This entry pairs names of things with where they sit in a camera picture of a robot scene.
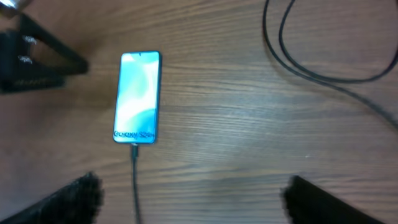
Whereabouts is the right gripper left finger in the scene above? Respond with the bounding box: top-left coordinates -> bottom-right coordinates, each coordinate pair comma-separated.
1,172 -> 104,224

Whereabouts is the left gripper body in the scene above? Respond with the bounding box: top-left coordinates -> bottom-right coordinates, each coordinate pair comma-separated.
1,29 -> 65,93

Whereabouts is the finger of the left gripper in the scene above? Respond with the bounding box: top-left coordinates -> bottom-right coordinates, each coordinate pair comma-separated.
19,14 -> 89,75

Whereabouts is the Samsung Galaxy smartphone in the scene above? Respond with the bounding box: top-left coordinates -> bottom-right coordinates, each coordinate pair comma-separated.
113,50 -> 162,144

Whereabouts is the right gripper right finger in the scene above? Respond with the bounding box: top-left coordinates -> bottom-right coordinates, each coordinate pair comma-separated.
281,175 -> 383,224

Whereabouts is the black charger cable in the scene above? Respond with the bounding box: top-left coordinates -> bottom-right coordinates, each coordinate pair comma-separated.
129,0 -> 398,224

